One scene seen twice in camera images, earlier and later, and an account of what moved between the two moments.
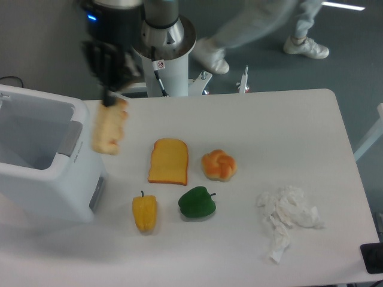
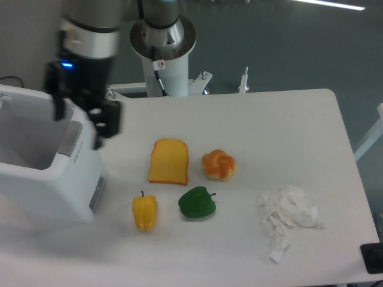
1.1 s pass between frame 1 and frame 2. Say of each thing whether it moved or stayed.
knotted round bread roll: stayed
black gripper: moved
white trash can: stayed
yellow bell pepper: stayed
